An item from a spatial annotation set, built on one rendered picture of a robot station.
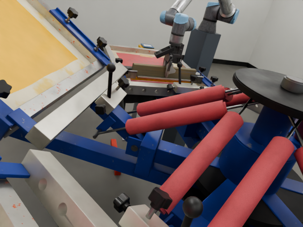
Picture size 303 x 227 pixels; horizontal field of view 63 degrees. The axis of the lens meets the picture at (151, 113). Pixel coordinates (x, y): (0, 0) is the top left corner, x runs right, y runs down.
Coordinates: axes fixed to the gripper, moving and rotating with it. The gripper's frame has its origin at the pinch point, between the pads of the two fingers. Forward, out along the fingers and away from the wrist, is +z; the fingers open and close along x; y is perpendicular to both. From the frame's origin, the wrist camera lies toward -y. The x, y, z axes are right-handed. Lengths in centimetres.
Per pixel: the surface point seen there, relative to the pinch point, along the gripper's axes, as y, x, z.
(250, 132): -3, -81, -14
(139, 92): -22.7, -26.5, 0.5
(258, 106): 41, -39, -1
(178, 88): -5.4, -32.6, -6.1
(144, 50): 4, 57, 3
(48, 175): -60, -96, -15
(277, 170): -15, -103, -20
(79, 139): -52, -54, 8
